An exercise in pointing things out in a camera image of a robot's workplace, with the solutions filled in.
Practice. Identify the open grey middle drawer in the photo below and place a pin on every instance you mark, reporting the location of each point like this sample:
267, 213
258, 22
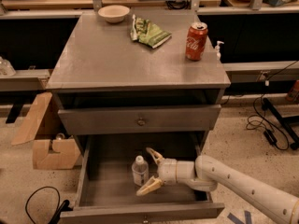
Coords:
106, 188

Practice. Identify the grey drawer cabinet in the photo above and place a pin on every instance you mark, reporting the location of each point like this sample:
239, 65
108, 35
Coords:
102, 67

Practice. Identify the green chip bag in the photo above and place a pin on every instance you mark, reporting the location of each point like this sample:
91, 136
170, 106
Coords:
148, 33

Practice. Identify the clear plastic water bottle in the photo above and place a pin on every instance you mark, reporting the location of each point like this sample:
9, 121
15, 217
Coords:
140, 170

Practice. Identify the closed grey top drawer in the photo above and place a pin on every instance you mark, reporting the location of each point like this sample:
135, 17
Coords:
147, 119

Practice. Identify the wooden block pieces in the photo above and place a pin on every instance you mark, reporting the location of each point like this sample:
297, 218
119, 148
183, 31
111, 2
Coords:
52, 148

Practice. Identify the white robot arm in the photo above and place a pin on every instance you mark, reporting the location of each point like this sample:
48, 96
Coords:
205, 173

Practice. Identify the white bowl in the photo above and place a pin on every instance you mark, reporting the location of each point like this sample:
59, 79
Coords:
113, 13

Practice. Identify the orange bottle on floor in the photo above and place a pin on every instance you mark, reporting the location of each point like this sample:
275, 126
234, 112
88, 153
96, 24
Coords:
293, 94

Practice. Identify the white pump dispenser bottle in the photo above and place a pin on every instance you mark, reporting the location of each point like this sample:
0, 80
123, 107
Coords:
218, 50

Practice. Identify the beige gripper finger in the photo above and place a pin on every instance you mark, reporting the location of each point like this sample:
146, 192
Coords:
157, 157
151, 185

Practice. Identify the red cola can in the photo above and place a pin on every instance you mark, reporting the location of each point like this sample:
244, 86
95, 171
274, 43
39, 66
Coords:
196, 41

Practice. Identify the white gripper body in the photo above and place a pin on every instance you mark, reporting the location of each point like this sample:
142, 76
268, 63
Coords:
166, 170

